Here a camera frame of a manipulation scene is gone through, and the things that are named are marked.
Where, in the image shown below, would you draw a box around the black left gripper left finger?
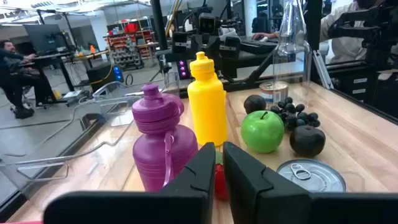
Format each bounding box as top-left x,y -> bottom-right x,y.
43,142 -> 216,224

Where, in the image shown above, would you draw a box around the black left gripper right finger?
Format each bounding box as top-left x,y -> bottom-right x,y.
223,141 -> 398,224

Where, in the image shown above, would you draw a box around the purple plastic squeeze bottle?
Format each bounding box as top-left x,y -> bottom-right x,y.
131,83 -> 199,192

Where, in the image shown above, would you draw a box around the yellow plastic squeeze bottle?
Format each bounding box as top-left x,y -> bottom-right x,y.
187,51 -> 228,147

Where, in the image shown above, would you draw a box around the dark toy plum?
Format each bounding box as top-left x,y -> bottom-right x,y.
289,124 -> 326,158
243,95 -> 267,115

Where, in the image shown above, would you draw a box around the small blue red label can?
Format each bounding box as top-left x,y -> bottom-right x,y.
259,80 -> 289,106

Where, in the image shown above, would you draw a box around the clear bottle with white cap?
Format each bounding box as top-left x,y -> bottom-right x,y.
272,0 -> 313,108

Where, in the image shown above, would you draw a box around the black device with pink lights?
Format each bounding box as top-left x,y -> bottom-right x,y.
177,59 -> 192,80

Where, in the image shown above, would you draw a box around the red tomato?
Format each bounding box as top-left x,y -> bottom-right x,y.
214,151 -> 230,202

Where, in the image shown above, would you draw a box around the storage shelving with parts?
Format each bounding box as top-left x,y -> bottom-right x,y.
105,23 -> 156,71

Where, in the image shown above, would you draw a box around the flat yellowfin tuna can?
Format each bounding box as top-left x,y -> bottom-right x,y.
275,158 -> 347,194

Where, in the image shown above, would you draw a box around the green toy apple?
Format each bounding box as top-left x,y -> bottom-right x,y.
241,110 -> 285,154

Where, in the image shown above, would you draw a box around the black keyboard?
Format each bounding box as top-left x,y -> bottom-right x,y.
241,37 -> 278,54

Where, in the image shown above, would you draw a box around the black computer tower blue lights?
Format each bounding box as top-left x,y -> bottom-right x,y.
86,61 -> 125,93

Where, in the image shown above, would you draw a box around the black toy grape bunch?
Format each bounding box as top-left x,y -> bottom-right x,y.
269,96 -> 322,131

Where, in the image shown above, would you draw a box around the black legged office desk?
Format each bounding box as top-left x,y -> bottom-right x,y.
30,51 -> 77,94

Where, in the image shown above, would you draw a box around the black computer monitor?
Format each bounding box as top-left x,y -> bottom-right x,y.
23,24 -> 68,56

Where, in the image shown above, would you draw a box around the person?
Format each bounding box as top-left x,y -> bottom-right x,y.
251,0 -> 388,65
0,39 -> 47,119

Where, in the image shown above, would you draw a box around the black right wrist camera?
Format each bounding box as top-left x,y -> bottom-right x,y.
198,12 -> 218,34

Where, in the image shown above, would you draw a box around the black aluminium rig frame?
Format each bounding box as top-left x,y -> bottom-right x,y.
150,0 -> 398,125

